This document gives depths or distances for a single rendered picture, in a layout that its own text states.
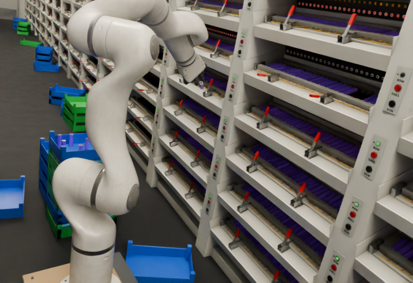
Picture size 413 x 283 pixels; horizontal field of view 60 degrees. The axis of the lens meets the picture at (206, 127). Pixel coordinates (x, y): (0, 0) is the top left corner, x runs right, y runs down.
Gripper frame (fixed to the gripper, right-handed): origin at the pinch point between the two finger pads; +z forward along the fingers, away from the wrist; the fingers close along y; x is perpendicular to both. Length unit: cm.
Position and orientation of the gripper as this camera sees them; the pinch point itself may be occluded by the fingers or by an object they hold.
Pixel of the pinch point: (198, 80)
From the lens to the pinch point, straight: 150.4
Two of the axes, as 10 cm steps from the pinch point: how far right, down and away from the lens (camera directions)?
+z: 3.0, 4.4, 8.5
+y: -7.1, 6.9, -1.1
